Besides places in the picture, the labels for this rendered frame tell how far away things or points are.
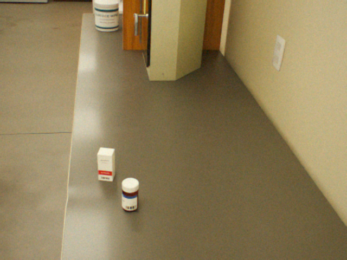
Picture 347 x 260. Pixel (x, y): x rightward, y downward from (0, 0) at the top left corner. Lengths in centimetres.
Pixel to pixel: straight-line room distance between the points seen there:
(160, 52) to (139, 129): 43
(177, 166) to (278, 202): 31
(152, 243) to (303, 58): 75
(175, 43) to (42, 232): 128
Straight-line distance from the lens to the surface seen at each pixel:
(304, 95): 138
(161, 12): 167
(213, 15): 211
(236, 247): 102
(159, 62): 173
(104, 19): 234
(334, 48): 124
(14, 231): 246
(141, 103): 157
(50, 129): 328
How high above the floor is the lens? 166
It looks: 31 degrees down
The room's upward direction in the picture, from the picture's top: 4 degrees clockwise
